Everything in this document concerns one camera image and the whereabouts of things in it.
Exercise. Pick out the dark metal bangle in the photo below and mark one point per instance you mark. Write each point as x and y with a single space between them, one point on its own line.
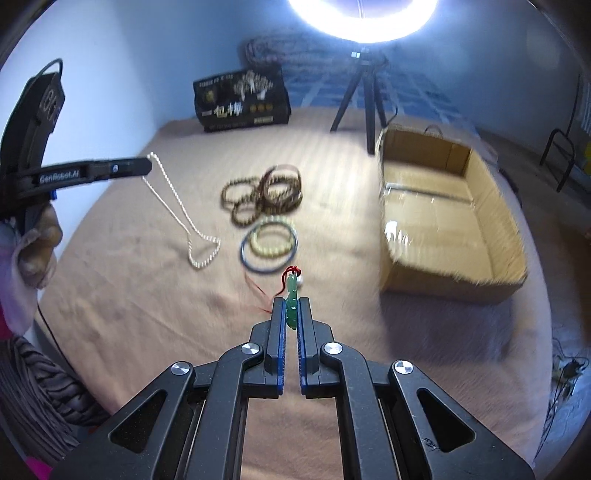
292 245

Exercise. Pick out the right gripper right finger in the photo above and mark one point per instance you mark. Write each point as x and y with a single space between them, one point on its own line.
319 355

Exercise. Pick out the red cord jade pendant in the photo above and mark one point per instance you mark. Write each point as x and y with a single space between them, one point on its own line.
288 290

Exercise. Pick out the left gloved hand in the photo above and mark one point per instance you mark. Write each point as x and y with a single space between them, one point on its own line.
28 263

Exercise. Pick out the cardboard box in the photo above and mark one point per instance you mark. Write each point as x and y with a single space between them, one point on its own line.
446 229

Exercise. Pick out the white ring light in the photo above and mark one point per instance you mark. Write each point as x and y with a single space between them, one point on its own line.
366 22

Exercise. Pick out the black gift box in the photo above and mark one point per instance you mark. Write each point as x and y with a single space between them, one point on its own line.
242 99

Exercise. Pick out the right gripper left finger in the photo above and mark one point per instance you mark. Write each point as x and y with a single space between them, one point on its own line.
266 350

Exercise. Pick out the black tripod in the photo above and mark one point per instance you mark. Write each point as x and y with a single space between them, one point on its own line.
369 62

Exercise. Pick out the black metal rack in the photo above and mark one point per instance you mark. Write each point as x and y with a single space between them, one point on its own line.
564 159

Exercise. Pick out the brown wooden bead mala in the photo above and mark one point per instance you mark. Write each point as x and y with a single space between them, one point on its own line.
248 208

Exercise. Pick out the patterned pillow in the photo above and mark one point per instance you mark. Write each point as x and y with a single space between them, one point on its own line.
289 51

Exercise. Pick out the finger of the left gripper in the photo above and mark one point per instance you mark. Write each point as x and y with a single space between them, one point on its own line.
130 167

